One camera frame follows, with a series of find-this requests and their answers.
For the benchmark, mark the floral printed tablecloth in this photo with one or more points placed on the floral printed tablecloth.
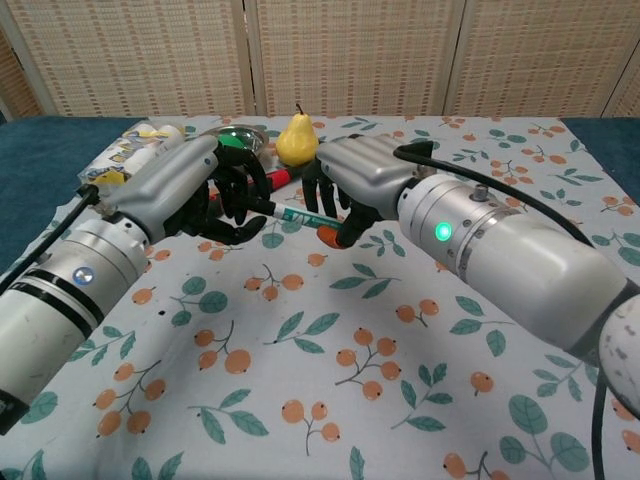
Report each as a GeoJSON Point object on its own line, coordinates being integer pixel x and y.
{"type": "Point", "coordinates": [320, 350]}

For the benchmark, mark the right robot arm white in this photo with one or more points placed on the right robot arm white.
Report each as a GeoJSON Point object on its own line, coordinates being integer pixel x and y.
{"type": "Point", "coordinates": [525, 270]}

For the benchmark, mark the red black claw hammer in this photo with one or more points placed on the red black claw hammer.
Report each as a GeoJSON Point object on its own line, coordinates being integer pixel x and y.
{"type": "Point", "coordinates": [280, 177]}

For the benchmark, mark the yellow pear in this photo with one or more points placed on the yellow pear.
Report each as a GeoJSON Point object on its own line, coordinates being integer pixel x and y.
{"type": "Point", "coordinates": [297, 142]}

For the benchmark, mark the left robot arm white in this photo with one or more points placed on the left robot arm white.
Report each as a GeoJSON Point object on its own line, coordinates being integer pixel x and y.
{"type": "Point", "coordinates": [55, 305]}

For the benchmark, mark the white green marker pen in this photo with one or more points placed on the white green marker pen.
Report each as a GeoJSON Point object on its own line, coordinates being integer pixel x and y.
{"type": "Point", "coordinates": [300, 216]}

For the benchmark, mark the stainless steel bowl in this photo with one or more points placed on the stainless steel bowl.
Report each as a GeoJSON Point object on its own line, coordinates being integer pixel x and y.
{"type": "Point", "coordinates": [256, 136]}

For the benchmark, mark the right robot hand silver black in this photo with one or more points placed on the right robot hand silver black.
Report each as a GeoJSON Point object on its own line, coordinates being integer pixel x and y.
{"type": "Point", "coordinates": [365, 167]}

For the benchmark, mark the white yellow snack package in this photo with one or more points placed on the white yellow snack package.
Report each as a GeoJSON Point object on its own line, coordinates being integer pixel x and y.
{"type": "Point", "coordinates": [130, 152]}

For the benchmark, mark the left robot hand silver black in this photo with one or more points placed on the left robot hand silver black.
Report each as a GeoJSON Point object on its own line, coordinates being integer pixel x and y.
{"type": "Point", "coordinates": [165, 185]}

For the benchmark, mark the bamboo folding screen panel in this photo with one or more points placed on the bamboo folding screen panel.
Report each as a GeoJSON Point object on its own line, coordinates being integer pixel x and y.
{"type": "Point", "coordinates": [355, 55]}
{"type": "Point", "coordinates": [631, 90]}
{"type": "Point", "coordinates": [140, 55]}
{"type": "Point", "coordinates": [540, 55]}
{"type": "Point", "coordinates": [17, 75]}

